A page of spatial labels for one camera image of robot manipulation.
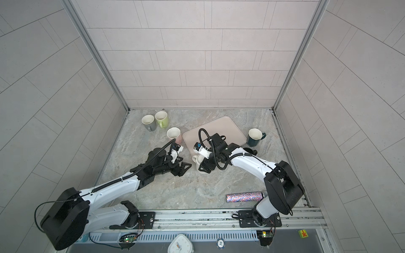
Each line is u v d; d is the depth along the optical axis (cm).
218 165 63
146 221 71
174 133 95
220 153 64
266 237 68
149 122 98
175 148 71
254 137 89
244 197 77
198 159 78
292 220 72
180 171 71
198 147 72
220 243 65
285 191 42
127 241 64
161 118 100
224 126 108
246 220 71
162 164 66
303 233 67
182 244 63
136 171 60
